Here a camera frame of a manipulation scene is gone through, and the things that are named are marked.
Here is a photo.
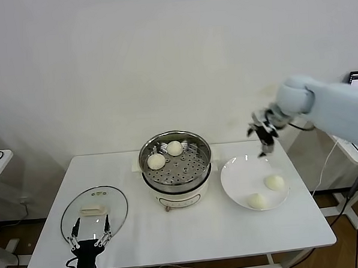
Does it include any white steamed baozi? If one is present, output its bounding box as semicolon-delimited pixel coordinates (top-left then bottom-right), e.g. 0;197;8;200
146;153;166;170
166;140;183;157
264;173;286;192
246;192;268;211

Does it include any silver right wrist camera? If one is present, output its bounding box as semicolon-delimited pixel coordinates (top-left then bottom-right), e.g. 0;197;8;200
251;110;268;125

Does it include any white charger cable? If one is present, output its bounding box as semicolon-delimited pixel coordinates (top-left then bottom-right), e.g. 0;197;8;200
308;137;341;197

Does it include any glass lid with cream handle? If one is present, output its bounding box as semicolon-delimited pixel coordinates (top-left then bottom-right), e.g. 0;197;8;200
58;184;131;246

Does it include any cream electric cooking pot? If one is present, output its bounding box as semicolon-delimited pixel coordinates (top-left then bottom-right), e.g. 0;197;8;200
130;146;224;215

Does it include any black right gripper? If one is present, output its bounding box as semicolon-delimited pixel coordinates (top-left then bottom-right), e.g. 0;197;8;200
245;112;284;159

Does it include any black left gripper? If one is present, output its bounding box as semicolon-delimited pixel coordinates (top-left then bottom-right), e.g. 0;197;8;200
65;214;115;268

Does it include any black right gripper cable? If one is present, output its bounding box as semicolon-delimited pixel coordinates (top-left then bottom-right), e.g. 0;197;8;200
289;121;316;133

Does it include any white side table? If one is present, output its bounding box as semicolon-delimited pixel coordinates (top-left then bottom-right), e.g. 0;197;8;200
0;148;21;268
325;127;358;231

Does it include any perforated steel steamer basket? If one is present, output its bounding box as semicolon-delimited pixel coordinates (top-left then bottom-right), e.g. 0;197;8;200
137;128;214;194

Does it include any white round plate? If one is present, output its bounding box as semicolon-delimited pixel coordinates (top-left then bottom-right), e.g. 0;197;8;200
219;153;291;213

